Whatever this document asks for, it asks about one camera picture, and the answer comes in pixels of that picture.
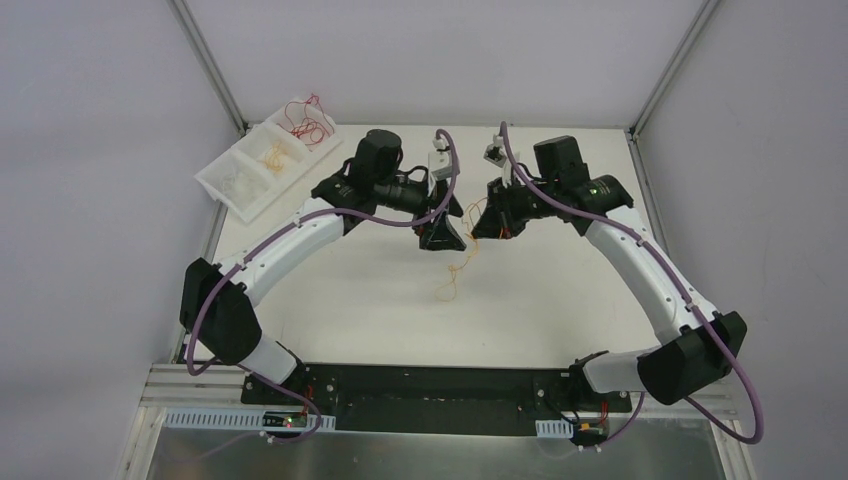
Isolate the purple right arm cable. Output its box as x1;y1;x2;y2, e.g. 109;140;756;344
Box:
498;121;766;458

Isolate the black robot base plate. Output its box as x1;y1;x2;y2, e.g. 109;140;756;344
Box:
240;363;632;437

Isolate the left controller board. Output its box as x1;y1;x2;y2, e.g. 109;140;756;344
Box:
262;411;308;431

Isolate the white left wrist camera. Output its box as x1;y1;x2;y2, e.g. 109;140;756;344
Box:
427;137;459;197

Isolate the yellow thin cable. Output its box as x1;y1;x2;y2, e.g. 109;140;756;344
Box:
433;198;488;303

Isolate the aluminium frame rail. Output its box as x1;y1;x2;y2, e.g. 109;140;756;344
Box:
119;363;755;479

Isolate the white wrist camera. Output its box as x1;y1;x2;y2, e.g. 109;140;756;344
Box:
483;133;518;187
427;137;459;197

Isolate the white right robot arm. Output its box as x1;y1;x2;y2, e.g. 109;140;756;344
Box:
472;166;747;410

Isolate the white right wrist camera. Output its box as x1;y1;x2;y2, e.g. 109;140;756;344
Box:
483;133;518;187

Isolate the controller board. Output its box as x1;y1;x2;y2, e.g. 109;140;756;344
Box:
262;411;308;431
571;422;608;445

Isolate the orange thin cable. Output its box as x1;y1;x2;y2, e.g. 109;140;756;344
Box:
261;142;296;175

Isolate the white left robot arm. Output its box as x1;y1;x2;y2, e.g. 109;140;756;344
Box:
179;129;465;405

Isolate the white divided plastic tray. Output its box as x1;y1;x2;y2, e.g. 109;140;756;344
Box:
194;94;343;223

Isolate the right controller board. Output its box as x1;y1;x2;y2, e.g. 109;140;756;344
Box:
571;422;608;445

